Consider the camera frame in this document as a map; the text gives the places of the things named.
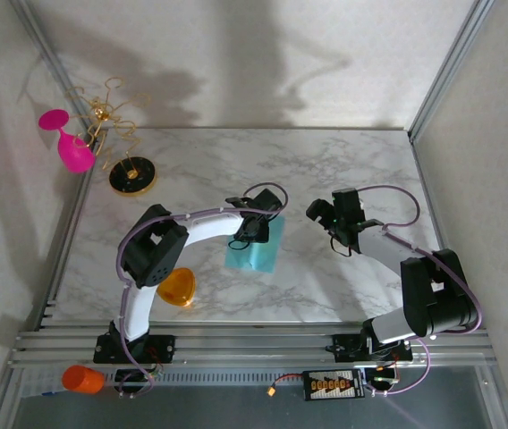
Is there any orange triangular bowl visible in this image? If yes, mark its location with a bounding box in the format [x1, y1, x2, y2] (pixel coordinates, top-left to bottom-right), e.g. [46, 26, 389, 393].
[156, 266, 198, 309]

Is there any small black controller board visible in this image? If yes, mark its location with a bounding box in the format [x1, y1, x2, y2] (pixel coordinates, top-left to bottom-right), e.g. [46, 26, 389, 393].
[365, 365, 401, 390]
[114, 366, 165, 397]

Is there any black power distribution board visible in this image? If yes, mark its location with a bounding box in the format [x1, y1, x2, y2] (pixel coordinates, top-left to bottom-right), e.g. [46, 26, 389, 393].
[302, 368, 366, 402]

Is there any pink plastic wine glass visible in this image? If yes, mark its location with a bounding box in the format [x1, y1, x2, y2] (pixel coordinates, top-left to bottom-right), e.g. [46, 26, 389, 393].
[38, 108, 97, 174]

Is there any orange plastic cup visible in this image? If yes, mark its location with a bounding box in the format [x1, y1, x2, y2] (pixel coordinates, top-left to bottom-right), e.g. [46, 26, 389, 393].
[61, 364, 106, 395]

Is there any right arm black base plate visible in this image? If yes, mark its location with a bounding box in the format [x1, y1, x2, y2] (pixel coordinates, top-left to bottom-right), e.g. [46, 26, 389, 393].
[332, 332, 414, 364]

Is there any wide aluminium mounting rail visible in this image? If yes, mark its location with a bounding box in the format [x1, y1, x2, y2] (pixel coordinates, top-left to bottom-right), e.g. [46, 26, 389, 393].
[10, 328, 495, 370]

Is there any gold wire glass rack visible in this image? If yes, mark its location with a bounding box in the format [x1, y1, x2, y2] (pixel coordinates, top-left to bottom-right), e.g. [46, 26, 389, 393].
[64, 76, 157, 198]

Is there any grey slotted cable duct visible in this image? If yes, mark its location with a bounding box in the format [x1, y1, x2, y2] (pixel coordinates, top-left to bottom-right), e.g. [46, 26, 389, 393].
[106, 366, 371, 386]

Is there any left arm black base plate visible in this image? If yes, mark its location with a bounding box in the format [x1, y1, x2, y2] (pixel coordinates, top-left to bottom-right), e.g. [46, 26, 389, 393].
[92, 332, 177, 366]

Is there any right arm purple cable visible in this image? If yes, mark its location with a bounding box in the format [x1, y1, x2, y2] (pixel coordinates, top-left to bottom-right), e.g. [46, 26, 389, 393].
[354, 185, 483, 397]

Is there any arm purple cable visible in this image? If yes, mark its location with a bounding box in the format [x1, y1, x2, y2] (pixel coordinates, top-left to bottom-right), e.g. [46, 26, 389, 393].
[354, 185, 483, 397]
[117, 181, 290, 400]

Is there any red wire orange connector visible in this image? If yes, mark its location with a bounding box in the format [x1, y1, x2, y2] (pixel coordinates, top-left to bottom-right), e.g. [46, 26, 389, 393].
[266, 374, 307, 398]

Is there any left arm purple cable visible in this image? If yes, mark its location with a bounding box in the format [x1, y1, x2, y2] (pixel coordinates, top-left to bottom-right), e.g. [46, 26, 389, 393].
[117, 181, 290, 400]

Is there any aluminium frame post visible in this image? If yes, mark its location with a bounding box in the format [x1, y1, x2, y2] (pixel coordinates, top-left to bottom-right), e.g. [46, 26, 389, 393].
[10, 0, 103, 148]
[408, 0, 492, 142]

